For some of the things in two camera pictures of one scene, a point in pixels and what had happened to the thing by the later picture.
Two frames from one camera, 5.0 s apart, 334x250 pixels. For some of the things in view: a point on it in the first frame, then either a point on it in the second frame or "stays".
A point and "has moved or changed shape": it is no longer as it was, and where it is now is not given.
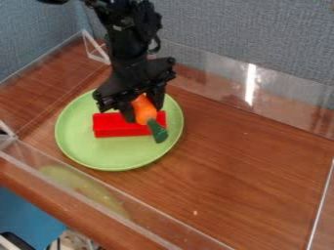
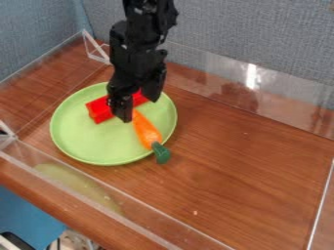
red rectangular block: x=110 y=125 has moved or changed shape
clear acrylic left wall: x=31 y=91 stays
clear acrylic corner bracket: x=94 y=50 stays
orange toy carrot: x=144 y=111 → x=150 y=136
